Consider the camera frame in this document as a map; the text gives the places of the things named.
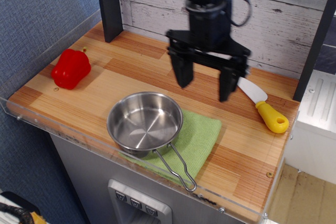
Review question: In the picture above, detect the red toy bell pepper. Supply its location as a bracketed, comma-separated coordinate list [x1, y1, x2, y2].
[51, 49, 91, 90]

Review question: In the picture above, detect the stainless steel pan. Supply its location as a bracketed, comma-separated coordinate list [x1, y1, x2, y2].
[107, 91, 197, 192]

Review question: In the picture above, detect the yellow and black object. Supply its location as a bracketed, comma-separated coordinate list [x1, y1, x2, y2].
[1, 191, 47, 224]

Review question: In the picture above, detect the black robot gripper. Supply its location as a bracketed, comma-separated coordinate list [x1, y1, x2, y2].
[166, 3, 250, 102]

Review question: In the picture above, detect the white ridged side counter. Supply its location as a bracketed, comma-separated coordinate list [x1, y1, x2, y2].
[284, 70, 335, 184]

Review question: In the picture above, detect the clear acrylic guard panel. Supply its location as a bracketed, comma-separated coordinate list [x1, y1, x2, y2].
[1, 9, 289, 223]

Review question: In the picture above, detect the yellow handled toy knife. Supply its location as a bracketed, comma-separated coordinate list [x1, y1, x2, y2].
[238, 77, 289, 134]

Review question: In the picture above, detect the grey toy cabinet front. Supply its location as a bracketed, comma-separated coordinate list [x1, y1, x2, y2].
[51, 135, 241, 223]

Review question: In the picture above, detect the silver dispenser button panel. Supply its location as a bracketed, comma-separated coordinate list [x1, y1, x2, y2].
[108, 179, 173, 223]

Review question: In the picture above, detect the green microfiber cloth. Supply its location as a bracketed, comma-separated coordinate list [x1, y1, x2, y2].
[120, 110, 222, 183]

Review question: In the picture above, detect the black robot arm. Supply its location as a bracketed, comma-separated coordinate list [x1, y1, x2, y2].
[166, 0, 251, 102]

